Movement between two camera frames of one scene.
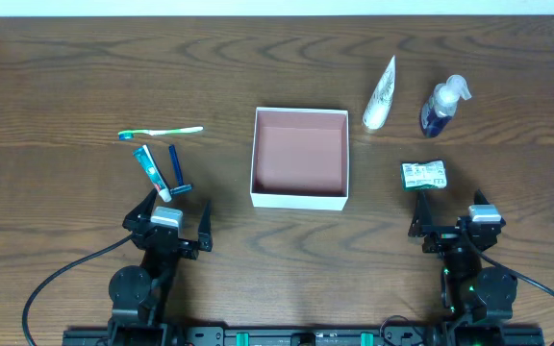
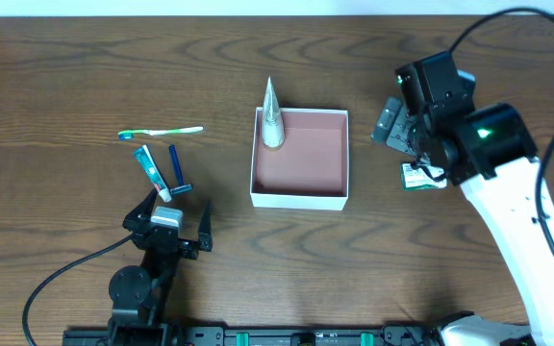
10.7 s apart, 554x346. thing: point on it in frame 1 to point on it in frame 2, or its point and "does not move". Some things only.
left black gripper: x=163 y=235 does not move
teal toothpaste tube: x=154 y=172 does not move
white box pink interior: x=300 y=159 does not move
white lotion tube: x=380 y=106 to x=273 y=128
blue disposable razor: x=182 y=187 does not move
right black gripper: x=451 y=231 to x=388 y=125
